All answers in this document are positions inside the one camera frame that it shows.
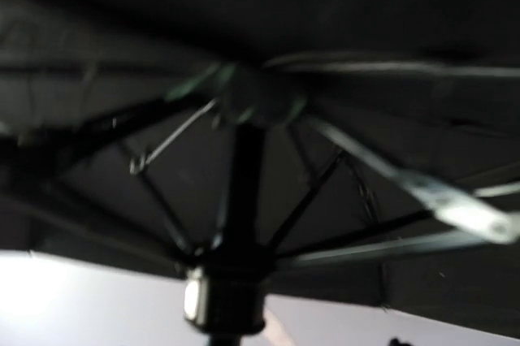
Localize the pink folding umbrella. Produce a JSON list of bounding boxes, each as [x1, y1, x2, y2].
[[1, 0, 519, 345]]

